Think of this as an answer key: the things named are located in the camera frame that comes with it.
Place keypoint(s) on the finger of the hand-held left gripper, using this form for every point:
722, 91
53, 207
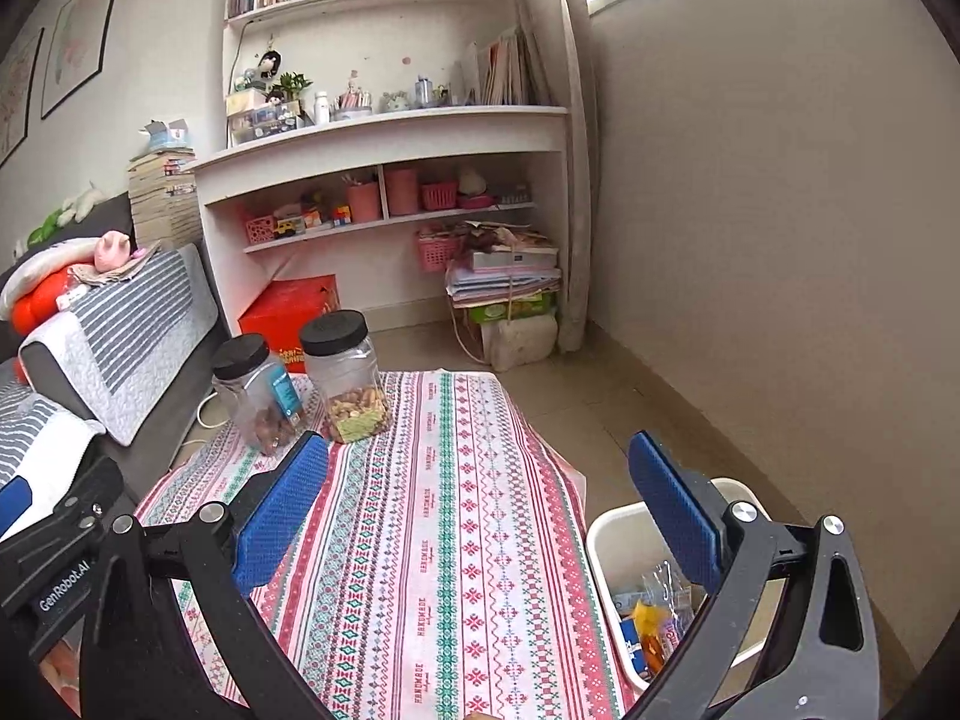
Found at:
75, 510
15, 506

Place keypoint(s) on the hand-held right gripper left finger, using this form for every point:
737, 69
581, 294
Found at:
281, 517

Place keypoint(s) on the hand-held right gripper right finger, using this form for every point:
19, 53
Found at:
671, 514

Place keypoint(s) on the white plastic trash bin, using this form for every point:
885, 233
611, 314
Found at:
607, 540

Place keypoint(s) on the yellow snack wrapper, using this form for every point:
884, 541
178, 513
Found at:
656, 634

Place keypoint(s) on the clear jar of dark nuts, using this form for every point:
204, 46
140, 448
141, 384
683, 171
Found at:
255, 397

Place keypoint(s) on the clear jar of peanuts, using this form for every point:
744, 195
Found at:
345, 382

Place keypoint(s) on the grey sofa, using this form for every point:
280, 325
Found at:
172, 386

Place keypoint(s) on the patterned red green tablecloth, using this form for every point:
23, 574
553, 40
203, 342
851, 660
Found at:
450, 502

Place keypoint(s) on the grey striped armrest blanket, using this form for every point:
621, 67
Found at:
127, 330

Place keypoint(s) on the orange plush cushion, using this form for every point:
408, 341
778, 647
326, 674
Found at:
37, 309

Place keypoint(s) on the red cardboard box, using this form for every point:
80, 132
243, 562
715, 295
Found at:
277, 315

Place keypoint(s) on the small pink white packet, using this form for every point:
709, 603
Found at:
71, 300

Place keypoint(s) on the white plastic bag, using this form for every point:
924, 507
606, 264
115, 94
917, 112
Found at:
521, 341

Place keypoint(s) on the white pillow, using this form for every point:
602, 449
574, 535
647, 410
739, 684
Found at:
45, 262

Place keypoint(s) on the green tissue pack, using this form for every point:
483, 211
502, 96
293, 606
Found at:
517, 309

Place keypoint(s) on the pink plush pig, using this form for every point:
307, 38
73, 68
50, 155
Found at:
112, 249

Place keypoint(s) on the green plush toy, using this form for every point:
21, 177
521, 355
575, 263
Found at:
45, 229

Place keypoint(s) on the pink lattice box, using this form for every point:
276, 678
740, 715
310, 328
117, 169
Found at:
260, 229

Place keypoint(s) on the stack of papers and folders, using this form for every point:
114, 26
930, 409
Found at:
510, 274

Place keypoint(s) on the yellow toy car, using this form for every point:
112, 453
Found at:
289, 228

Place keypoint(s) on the white plush toy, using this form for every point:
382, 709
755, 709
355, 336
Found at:
84, 202

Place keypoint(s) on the colourful puzzle cube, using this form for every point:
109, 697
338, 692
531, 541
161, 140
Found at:
342, 214

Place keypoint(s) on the large pink basket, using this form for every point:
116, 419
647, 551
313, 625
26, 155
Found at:
439, 251

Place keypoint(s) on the stack of magazines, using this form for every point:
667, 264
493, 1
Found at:
165, 202

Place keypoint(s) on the small pink basket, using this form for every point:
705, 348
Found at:
439, 196

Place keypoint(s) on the light blue tissue box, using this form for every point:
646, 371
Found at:
169, 139

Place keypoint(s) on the white pink soft toy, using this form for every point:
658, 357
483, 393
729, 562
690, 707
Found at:
475, 184

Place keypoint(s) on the white bookshelf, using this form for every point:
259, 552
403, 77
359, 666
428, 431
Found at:
375, 135

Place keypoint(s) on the clear storage boxes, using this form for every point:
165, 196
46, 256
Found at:
262, 124

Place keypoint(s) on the beige curtain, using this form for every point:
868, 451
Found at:
559, 127

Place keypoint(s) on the small white bottle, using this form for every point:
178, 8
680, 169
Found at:
322, 109

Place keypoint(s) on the pot of pens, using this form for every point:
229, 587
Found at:
352, 103

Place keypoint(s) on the small green plant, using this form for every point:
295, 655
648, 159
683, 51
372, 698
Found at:
295, 85

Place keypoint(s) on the leaning thin books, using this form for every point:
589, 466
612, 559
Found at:
506, 71

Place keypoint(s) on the framed wall picture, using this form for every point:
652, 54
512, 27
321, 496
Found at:
19, 97
82, 37

